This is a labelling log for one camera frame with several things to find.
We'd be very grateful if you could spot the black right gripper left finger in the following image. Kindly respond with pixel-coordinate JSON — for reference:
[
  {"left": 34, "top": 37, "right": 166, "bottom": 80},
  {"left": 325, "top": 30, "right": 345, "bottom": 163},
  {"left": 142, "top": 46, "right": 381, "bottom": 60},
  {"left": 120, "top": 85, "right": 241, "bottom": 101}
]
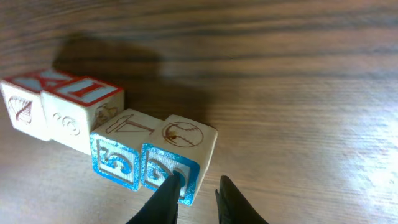
[{"left": 126, "top": 174, "right": 181, "bottom": 224}]

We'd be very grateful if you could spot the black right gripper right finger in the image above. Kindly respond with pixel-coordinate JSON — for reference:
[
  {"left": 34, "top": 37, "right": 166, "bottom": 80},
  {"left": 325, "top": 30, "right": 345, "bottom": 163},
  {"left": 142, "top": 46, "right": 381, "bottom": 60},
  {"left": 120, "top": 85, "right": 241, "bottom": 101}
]
[{"left": 215, "top": 175, "right": 268, "bottom": 224}]

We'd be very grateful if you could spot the baseball picture blue block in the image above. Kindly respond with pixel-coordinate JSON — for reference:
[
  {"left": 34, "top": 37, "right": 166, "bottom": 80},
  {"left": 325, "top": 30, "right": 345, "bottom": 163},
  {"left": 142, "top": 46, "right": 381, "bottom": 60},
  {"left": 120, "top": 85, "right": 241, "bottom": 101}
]
[{"left": 141, "top": 115, "right": 218, "bottom": 206}]

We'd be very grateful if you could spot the blue number five block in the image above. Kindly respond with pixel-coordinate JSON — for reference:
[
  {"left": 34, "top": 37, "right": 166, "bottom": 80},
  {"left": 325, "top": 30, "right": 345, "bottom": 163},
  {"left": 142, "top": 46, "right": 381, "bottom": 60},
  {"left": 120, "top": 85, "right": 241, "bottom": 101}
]
[{"left": 90, "top": 109, "right": 162, "bottom": 191}]

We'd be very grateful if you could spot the number six wooden block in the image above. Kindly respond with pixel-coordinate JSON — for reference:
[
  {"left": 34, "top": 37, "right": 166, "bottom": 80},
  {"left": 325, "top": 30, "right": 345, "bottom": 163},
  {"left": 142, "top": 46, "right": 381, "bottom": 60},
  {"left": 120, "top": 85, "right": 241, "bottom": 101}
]
[{"left": 41, "top": 76, "right": 124, "bottom": 155}]

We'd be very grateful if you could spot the leaf picture wooden block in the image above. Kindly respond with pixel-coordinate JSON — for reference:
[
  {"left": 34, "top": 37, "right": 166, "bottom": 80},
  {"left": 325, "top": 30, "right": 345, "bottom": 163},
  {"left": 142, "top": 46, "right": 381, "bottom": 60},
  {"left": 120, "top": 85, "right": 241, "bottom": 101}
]
[{"left": 0, "top": 68, "right": 77, "bottom": 142}]

